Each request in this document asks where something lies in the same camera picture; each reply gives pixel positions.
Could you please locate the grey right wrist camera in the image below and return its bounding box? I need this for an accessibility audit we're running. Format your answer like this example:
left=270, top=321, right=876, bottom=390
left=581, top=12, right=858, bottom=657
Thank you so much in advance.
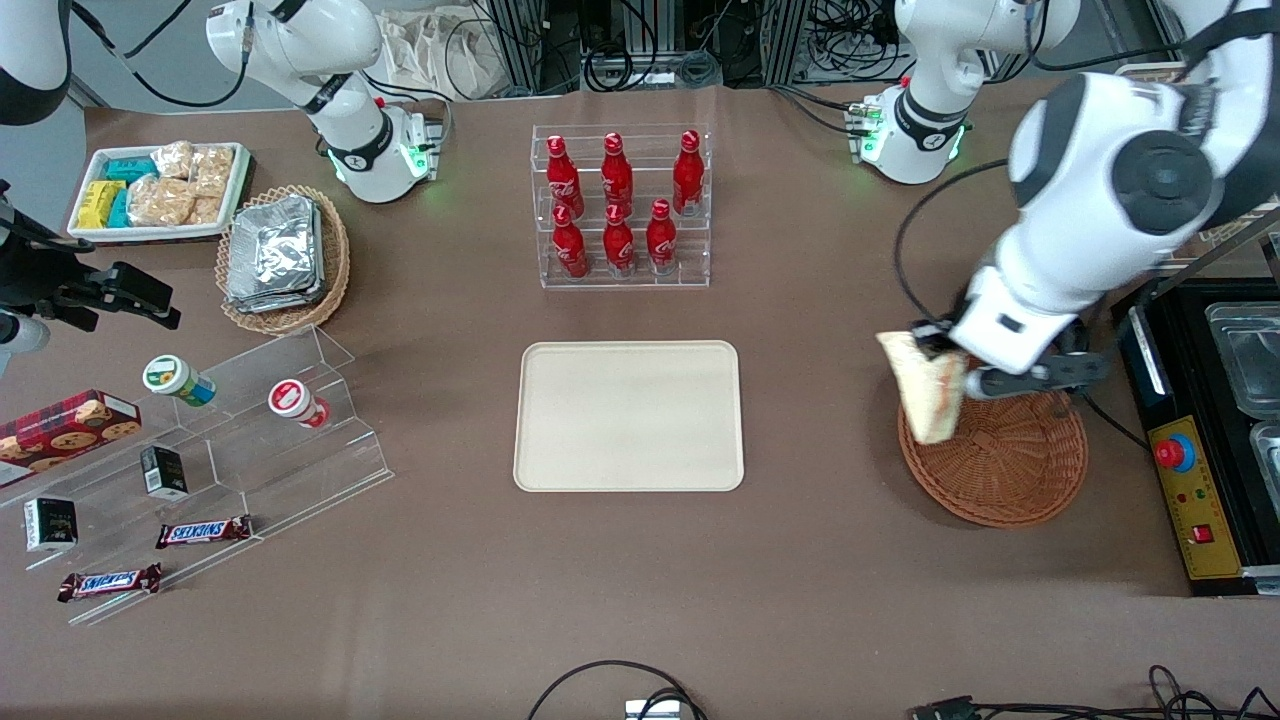
left=0, top=310, right=51, bottom=376

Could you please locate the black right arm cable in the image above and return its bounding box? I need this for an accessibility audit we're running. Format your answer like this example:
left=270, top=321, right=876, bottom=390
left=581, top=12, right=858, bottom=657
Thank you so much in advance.
left=70, top=0, right=251, bottom=109

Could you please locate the aluminium frame post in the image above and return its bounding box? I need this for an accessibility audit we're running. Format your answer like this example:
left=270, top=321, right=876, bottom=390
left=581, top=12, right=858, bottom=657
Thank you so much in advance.
left=480, top=0, right=581, bottom=96
left=760, top=0, right=811, bottom=86

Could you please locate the cream rectangular serving tray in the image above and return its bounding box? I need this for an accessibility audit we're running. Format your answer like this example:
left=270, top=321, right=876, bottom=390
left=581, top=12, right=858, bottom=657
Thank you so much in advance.
left=513, top=340, right=746, bottom=494

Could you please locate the red-lid yogurt cup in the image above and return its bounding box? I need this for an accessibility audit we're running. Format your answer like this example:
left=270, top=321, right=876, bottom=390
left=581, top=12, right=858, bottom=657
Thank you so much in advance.
left=267, top=379, right=331, bottom=429

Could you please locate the red cola bottle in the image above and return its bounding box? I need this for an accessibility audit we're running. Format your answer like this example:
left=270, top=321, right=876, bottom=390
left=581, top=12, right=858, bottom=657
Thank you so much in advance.
left=546, top=135, right=585, bottom=219
left=603, top=203, right=636, bottom=276
left=672, top=130, right=705, bottom=217
left=646, top=199, right=678, bottom=275
left=600, top=132, right=634, bottom=216
left=552, top=205, right=589, bottom=280

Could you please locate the small metal pan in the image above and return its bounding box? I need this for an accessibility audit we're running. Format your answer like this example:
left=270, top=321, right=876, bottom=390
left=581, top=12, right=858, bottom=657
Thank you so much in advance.
left=1250, top=420, right=1280, bottom=501

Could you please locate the white plastic bag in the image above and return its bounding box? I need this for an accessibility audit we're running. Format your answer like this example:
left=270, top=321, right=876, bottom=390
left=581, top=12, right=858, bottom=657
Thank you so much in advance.
left=375, top=5, right=501, bottom=101

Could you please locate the Snickers chocolate bar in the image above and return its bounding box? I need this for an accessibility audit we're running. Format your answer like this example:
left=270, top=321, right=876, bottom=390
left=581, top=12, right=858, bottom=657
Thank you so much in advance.
left=57, top=563, right=163, bottom=603
left=155, top=515, right=254, bottom=550

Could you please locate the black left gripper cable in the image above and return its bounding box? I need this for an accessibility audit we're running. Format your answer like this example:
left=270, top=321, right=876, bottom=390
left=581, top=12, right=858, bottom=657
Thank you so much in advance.
left=893, top=158, right=1011, bottom=331

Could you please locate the black machine with yellow panel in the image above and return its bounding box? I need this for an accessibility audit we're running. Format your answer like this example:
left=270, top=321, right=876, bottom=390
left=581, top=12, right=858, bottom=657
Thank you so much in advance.
left=1115, top=280, right=1280, bottom=598

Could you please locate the light wicker basket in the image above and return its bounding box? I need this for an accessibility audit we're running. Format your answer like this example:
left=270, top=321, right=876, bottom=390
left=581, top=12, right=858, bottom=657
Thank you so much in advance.
left=215, top=185, right=351, bottom=336

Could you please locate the green sunflower-lid cup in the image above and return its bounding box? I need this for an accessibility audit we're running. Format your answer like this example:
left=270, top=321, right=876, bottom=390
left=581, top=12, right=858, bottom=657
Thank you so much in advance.
left=142, top=354, right=217, bottom=407

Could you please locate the red tartan cookie box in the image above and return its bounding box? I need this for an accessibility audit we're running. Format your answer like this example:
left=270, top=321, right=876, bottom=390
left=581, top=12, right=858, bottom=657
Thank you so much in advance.
left=0, top=389, right=143, bottom=489

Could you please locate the large metal pan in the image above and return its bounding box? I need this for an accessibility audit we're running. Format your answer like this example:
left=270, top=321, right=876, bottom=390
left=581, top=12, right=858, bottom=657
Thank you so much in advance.
left=1205, top=302, right=1280, bottom=419

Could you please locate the white rectangular snack tray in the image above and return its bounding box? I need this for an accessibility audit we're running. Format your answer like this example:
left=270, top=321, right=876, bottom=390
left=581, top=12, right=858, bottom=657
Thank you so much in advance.
left=68, top=142, right=253, bottom=245

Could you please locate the brown round wicker basket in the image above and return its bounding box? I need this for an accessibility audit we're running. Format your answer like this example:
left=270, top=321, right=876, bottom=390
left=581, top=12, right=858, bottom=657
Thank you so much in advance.
left=897, top=385, right=1089, bottom=529

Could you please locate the black cable with connector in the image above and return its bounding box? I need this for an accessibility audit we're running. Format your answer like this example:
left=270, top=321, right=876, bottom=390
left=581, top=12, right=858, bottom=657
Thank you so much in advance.
left=905, top=665, right=1280, bottom=720

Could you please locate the yellow snack packet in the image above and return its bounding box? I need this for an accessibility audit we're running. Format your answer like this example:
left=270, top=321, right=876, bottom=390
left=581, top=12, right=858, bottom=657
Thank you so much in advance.
left=76, top=180, right=126, bottom=230

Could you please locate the small black drink carton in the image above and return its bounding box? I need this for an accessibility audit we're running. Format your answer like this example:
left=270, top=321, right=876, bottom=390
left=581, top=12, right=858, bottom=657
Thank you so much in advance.
left=23, top=497, right=79, bottom=553
left=140, top=446, right=189, bottom=501

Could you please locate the triangle sandwich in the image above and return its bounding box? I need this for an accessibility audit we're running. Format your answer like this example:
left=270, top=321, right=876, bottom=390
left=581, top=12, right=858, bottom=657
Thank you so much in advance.
left=877, top=330, right=969, bottom=446

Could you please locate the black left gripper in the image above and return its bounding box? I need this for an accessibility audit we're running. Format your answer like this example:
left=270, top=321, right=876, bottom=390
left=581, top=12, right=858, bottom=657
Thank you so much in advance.
left=910, top=318, right=1093, bottom=369

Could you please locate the black cable with plug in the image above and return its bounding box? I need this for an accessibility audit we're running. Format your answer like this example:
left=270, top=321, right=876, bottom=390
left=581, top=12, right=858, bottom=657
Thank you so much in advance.
left=1080, top=395, right=1151, bottom=451

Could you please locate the clear acrylic stepped stand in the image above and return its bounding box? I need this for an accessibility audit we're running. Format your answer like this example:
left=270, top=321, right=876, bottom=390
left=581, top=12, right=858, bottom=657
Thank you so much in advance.
left=0, top=325, right=396, bottom=628

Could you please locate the clear acrylic bottle rack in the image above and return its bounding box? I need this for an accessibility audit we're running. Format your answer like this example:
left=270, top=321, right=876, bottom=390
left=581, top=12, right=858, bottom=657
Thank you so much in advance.
left=530, top=123, right=713, bottom=291

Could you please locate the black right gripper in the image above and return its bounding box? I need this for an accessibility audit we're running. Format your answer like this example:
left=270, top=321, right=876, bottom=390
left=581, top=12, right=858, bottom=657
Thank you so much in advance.
left=0, top=235, right=183, bottom=331

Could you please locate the black looped cable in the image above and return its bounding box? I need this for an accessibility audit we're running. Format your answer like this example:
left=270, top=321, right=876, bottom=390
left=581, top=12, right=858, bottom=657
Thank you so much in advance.
left=527, top=660, right=706, bottom=720

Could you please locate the foil-wrapped sandwich pack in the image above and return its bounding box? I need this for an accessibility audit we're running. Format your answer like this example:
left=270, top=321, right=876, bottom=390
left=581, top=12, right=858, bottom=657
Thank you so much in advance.
left=224, top=200, right=328, bottom=316
left=226, top=195, right=325, bottom=299

